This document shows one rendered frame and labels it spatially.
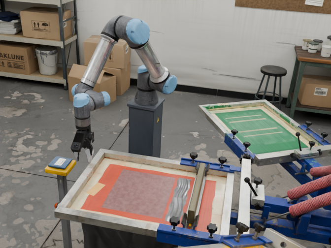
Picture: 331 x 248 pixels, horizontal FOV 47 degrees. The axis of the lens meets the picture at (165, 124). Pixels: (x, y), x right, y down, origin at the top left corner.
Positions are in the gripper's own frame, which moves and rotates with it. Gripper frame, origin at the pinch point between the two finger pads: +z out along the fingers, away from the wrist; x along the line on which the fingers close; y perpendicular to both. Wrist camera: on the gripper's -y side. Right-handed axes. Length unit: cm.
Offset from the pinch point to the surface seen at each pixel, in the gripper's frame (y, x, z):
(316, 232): -2, -117, 17
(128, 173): 13.8, -19.8, 12.9
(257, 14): 380, -85, -14
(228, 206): -4, -75, 9
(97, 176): 6.5, -4.9, 12.9
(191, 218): -20, -60, 7
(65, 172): 5.5, 13.1, 13.2
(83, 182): -4.2, -1.8, 9.9
